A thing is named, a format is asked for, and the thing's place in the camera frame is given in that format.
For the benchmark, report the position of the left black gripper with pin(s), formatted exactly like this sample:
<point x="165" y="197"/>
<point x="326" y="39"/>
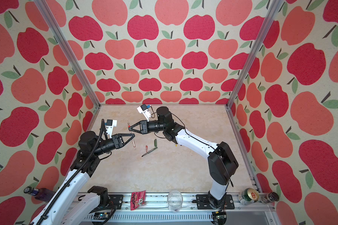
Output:
<point x="120" y="141"/>

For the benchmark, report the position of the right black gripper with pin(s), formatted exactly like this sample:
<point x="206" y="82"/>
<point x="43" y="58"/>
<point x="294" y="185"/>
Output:
<point x="140" y="123"/>

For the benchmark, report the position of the green marker pen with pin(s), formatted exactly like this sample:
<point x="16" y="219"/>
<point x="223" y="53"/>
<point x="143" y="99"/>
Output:
<point x="150" y="151"/>

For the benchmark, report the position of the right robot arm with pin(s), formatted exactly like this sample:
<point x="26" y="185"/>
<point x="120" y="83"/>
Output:
<point x="222" y="163"/>

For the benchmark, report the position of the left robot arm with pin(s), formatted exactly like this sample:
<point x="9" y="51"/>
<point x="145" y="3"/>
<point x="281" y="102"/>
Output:
<point x="97" y="199"/>

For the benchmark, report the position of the pink snack packet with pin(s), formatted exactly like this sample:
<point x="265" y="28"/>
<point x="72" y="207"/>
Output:
<point x="137" y="200"/>

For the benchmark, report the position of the clear plastic cup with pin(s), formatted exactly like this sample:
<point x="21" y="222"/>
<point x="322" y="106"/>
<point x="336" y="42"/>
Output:
<point x="175" y="201"/>

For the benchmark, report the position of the purple bottle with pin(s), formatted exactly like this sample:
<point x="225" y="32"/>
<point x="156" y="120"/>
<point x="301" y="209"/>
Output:
<point x="41" y="194"/>

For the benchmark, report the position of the green drink can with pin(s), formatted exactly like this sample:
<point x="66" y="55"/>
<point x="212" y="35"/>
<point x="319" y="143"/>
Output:
<point x="248" y="196"/>

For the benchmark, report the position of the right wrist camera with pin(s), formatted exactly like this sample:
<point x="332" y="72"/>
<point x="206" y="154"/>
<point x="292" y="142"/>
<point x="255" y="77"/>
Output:
<point x="145" y="110"/>

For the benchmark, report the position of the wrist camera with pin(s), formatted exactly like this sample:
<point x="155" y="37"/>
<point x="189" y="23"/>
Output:
<point x="145" y="110"/>
<point x="109" y="126"/>

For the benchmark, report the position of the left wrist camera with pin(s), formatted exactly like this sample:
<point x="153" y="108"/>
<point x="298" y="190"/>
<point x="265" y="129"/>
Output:
<point x="109" y="126"/>

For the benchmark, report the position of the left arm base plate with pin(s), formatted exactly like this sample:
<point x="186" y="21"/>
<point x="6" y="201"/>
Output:
<point x="110" y="200"/>

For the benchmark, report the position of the aluminium front rail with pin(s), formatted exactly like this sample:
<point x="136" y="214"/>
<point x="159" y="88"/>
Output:
<point x="156" y="212"/>

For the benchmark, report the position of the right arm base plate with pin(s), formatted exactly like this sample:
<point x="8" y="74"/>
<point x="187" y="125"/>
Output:
<point x="208" y="202"/>

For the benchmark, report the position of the left aluminium corner post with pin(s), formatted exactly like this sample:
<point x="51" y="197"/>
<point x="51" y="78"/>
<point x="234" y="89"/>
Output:
<point x="48" y="16"/>

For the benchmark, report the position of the aluminium corner post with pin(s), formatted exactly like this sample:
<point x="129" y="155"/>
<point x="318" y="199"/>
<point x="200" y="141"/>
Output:
<point x="268" y="21"/>
<point x="48" y="16"/>

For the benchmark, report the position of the right aluminium corner post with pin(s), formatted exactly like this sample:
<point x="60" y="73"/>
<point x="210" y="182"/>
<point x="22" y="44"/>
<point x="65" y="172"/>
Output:
<point x="268" y="21"/>

